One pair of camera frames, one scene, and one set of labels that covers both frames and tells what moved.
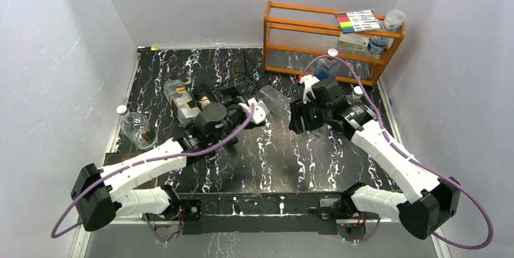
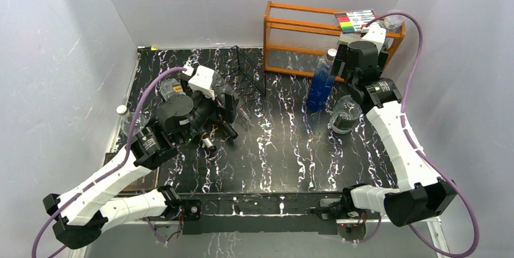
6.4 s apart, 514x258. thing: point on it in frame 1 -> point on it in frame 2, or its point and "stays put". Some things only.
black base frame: [266, 212] stays put
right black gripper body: [311, 113] -> [341, 57]
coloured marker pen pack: [358, 20] stays put
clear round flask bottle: [136, 127] stays put
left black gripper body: [234, 93] -> [226, 113]
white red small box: [353, 42] stays put
